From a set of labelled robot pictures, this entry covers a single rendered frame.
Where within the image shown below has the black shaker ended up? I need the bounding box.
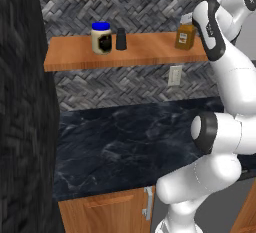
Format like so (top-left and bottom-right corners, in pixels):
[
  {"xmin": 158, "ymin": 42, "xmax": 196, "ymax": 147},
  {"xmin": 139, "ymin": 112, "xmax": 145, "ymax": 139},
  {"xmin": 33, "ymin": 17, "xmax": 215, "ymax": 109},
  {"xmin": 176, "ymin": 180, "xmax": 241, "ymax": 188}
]
[{"xmin": 115, "ymin": 27, "xmax": 128, "ymax": 51}]

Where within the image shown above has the blue-lidded mayonnaise jar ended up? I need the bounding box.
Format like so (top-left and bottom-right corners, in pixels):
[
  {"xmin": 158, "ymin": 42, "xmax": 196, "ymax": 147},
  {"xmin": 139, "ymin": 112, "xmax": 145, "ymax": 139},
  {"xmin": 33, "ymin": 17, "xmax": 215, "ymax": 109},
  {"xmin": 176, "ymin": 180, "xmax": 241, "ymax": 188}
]
[{"xmin": 91, "ymin": 21, "xmax": 113, "ymax": 56}]

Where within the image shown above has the wooden cabinet door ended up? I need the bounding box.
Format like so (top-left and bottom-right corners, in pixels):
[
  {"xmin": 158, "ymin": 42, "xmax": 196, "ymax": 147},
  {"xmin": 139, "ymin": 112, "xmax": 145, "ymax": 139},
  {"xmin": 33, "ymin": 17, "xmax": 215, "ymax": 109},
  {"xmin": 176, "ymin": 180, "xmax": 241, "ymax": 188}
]
[{"xmin": 57, "ymin": 187, "xmax": 155, "ymax": 233}]

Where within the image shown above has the wooden cabinet side panel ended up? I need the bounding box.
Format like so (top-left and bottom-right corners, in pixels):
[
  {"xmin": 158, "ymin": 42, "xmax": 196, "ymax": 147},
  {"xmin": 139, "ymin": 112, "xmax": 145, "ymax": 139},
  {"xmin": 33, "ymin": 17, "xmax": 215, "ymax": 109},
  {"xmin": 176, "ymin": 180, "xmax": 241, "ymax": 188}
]
[{"xmin": 229, "ymin": 178, "xmax": 256, "ymax": 233}]

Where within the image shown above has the wooden wall shelf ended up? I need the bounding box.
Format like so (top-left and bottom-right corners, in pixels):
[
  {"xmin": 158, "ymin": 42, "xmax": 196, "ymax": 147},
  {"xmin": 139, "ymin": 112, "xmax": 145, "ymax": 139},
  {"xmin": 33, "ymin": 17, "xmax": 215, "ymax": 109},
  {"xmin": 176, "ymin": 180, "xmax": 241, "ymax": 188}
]
[{"xmin": 43, "ymin": 31, "xmax": 210, "ymax": 73}]

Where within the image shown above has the white wall outlet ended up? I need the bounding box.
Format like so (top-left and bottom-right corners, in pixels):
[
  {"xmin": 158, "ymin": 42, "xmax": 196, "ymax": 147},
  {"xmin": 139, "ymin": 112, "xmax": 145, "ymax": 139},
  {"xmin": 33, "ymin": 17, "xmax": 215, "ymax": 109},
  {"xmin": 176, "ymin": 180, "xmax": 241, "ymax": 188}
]
[{"xmin": 167, "ymin": 64, "xmax": 184, "ymax": 87}]

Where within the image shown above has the silver cabinet handle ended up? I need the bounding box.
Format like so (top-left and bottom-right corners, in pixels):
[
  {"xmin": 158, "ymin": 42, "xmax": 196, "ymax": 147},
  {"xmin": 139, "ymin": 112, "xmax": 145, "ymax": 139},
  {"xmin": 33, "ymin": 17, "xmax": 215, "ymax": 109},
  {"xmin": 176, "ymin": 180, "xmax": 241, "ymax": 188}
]
[{"xmin": 141, "ymin": 186, "xmax": 155, "ymax": 221}]

